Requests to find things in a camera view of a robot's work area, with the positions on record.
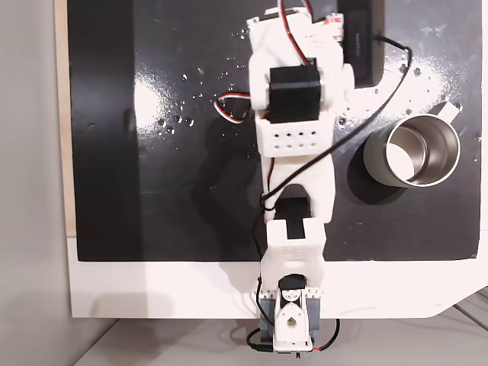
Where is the stainless steel mug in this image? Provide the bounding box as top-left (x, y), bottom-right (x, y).
top-left (361, 101), bottom-right (463, 189)

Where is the black rubber mat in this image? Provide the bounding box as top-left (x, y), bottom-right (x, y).
top-left (66, 0), bottom-right (483, 263)

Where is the light wooden board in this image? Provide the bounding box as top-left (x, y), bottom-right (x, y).
top-left (54, 0), bottom-right (79, 239)

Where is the grey table clamp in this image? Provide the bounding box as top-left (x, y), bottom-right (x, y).
top-left (259, 297), bottom-right (277, 344)
top-left (307, 297), bottom-right (323, 337)

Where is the red white servo wire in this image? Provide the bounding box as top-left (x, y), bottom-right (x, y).
top-left (277, 0), bottom-right (319, 70)
top-left (213, 91), bottom-right (254, 125)

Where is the black oval camera box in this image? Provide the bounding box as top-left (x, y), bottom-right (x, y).
top-left (338, 0), bottom-right (387, 87)

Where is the black camera cable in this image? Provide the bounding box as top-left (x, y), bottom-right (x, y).
top-left (251, 34), bottom-right (414, 329)

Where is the black power cable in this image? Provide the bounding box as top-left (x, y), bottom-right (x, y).
top-left (246, 318), bottom-right (341, 355)

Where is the grey metal frame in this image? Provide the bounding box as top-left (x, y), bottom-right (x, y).
top-left (452, 287), bottom-right (488, 331)

